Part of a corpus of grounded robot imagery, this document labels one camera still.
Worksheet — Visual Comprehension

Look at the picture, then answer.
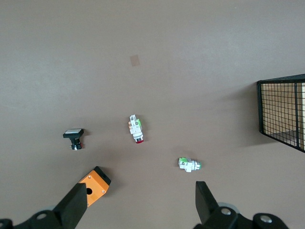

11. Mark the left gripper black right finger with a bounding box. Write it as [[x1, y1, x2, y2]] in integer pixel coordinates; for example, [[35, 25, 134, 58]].
[[194, 180, 290, 229]]

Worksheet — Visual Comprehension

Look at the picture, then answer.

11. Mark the black wire mesh rack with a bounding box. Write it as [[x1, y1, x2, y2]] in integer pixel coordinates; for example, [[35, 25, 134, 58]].
[[256, 73, 305, 153]]

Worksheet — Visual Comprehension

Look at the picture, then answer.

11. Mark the black square white-top push button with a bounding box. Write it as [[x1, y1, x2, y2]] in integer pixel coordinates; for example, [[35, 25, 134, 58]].
[[62, 128, 84, 151]]

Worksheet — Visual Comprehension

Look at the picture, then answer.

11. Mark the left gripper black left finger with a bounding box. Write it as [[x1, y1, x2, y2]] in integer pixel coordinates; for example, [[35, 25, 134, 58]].
[[0, 182, 88, 229]]

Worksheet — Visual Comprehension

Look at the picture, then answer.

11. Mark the green push button switch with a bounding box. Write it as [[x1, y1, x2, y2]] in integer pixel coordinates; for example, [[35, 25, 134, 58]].
[[178, 157, 203, 173]]

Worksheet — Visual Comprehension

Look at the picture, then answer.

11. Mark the red push button switch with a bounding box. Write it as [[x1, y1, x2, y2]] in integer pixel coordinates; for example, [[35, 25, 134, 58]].
[[128, 114, 145, 145]]

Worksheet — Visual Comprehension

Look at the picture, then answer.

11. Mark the orange push button enclosure box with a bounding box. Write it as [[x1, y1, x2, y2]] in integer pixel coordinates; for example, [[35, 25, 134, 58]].
[[78, 166, 112, 208]]

